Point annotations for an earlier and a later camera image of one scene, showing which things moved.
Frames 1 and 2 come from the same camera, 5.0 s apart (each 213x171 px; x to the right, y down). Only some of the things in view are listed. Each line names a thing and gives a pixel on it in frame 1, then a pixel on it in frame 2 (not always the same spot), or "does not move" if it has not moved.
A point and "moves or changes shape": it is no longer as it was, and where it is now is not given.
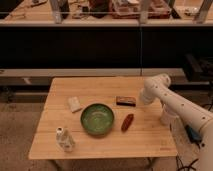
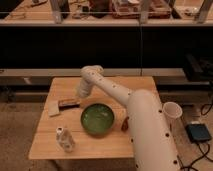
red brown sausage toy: x=125 y=125 does not move
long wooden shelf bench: x=102 y=38 does not move
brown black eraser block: x=126 y=101 moves or changes shape
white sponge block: x=73 y=103 → x=53 y=108
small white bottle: x=64 y=140 does not move
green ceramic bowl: x=97 y=119 does not move
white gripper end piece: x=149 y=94 → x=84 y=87
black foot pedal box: x=194 y=136 does not move
